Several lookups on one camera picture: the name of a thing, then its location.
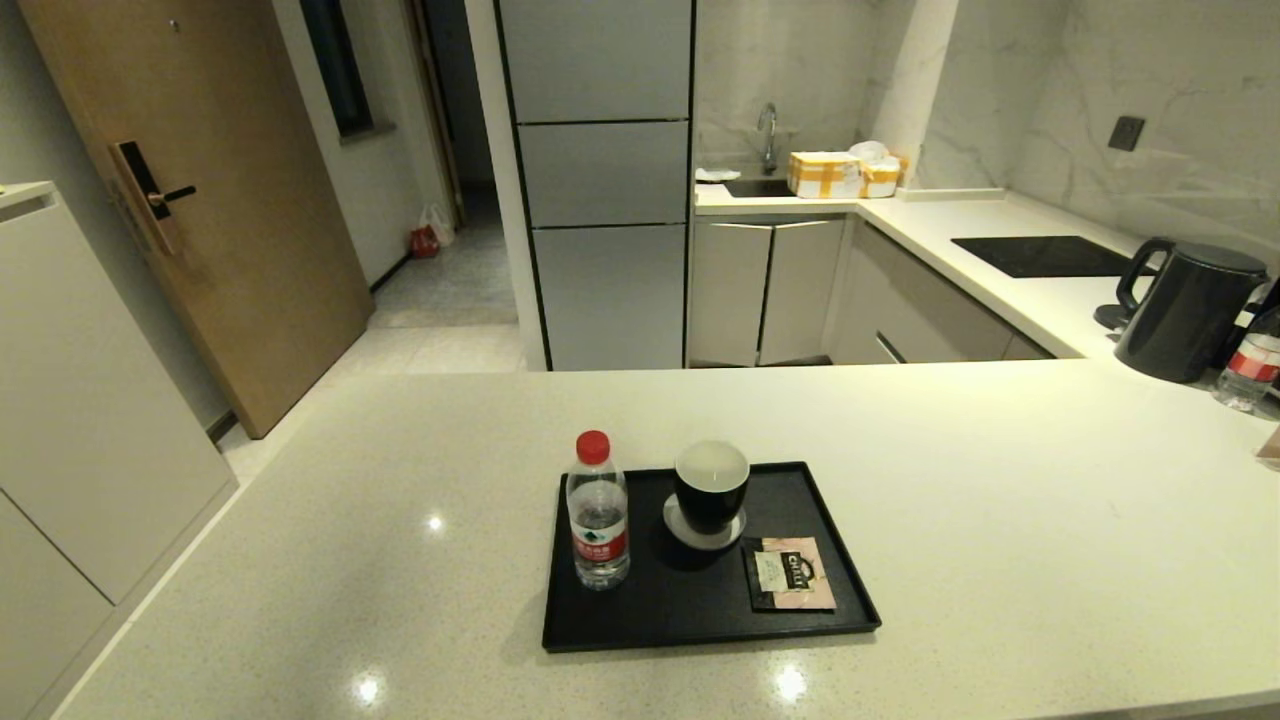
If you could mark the black rectangular serving tray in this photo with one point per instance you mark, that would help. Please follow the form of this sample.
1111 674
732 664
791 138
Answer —
690 615

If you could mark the dark kitchen sink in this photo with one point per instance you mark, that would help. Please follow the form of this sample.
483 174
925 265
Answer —
760 187

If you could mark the small box yellow tape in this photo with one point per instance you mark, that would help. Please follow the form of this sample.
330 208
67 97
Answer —
882 178

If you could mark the black electric kettle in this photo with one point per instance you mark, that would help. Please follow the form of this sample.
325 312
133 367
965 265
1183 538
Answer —
1190 320

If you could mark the white plastic bag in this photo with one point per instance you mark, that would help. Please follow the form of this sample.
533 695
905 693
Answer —
441 222

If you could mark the black induction cooktop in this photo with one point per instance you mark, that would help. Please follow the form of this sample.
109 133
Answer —
1040 257

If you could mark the black electronic door lock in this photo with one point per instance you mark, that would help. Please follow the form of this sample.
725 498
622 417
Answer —
140 190

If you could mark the red bag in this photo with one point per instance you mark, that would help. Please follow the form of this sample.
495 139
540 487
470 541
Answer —
424 243

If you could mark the grey sink cabinet door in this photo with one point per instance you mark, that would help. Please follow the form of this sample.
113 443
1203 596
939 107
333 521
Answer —
728 295
805 290

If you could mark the chrome sink faucet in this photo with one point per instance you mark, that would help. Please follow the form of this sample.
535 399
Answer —
768 150

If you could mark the round white coaster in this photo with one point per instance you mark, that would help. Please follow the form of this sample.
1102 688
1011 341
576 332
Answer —
679 531

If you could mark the white cloth by sink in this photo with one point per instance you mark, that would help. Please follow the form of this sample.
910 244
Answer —
716 174

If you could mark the pink tea bag packet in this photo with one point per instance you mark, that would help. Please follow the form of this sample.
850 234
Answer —
805 592

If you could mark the black cup white inside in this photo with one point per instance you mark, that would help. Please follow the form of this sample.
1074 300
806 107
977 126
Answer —
710 500

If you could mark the brown cardboard piece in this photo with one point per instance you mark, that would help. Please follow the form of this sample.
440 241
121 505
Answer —
1271 448

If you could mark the clear water bottle red label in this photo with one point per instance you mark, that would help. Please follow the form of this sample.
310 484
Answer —
598 520
1250 370

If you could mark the dark narrow window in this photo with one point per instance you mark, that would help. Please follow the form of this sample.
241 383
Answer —
338 65

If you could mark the white tall cabinet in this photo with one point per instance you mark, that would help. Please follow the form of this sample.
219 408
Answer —
90 420

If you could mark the dark wall socket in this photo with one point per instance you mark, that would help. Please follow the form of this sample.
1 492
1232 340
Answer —
1127 133

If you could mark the wooden entrance door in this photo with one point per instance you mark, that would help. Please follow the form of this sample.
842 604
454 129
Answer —
230 250

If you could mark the white bag on boxes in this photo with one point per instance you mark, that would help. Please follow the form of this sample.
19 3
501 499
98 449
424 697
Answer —
870 150

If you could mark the large box yellow tape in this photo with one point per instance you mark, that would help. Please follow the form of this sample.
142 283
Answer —
825 175

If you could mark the tall grey refrigerator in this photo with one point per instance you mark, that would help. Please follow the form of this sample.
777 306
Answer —
605 290

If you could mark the grey lower kitchen cabinet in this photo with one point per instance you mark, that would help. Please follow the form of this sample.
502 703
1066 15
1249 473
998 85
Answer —
930 315

